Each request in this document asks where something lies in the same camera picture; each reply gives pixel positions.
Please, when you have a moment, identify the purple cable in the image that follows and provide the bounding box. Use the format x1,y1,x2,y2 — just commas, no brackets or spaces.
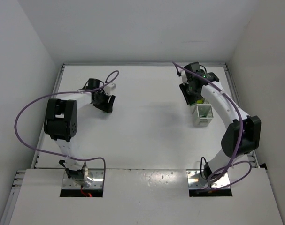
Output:
14,70,106,188
172,61,252,193

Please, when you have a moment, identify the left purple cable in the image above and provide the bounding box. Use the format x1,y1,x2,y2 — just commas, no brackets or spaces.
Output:
14,70,106,188

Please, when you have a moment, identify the near white mesh container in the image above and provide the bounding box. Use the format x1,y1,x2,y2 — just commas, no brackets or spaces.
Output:
192,104,214,128

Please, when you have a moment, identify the white mesh container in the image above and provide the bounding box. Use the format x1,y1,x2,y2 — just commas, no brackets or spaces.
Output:
192,104,214,128
190,98,210,111

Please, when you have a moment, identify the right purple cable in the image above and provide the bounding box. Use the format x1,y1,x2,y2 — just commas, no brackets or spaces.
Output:
172,61,252,193

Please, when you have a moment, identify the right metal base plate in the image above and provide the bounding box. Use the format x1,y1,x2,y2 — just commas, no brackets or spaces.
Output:
186,170,230,190

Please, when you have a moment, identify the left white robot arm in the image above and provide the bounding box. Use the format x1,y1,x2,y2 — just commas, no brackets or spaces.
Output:
44,78,116,186

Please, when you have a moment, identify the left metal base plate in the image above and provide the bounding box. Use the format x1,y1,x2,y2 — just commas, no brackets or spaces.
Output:
62,169,104,190

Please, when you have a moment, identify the left aluminium frame rail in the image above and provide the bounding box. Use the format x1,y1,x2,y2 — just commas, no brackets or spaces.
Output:
0,64,65,225

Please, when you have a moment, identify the right aluminium frame rail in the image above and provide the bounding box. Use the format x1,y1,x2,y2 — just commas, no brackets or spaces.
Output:
224,63,259,168

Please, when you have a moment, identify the aluminium frame rail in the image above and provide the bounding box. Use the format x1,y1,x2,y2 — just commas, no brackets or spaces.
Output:
0,64,65,225
224,63,259,168

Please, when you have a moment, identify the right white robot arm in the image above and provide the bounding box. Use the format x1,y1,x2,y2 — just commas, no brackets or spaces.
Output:
175,62,262,183

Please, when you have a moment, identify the metal base plate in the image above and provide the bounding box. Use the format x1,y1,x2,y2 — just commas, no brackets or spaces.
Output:
186,170,230,190
62,169,104,190

